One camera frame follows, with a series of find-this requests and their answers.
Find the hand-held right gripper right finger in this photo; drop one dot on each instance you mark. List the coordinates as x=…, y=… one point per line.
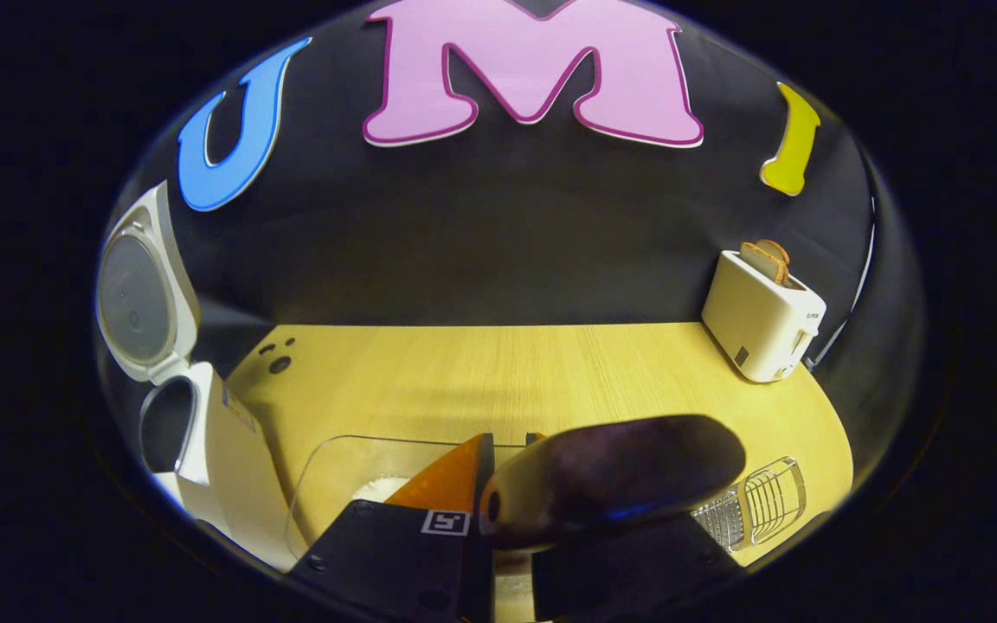
x=637, y=575

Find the clear plastic container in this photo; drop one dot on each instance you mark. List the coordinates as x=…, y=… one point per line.
x=334, y=476

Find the white toaster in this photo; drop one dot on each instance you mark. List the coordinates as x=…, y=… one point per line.
x=758, y=329

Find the black backdrop cloth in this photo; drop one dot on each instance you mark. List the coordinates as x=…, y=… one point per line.
x=481, y=234

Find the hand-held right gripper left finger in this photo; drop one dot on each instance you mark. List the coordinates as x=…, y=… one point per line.
x=429, y=562

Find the brown wooden spoon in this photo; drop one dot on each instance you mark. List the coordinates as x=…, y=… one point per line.
x=611, y=476

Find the white rice cooker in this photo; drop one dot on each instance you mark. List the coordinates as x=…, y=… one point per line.
x=221, y=467

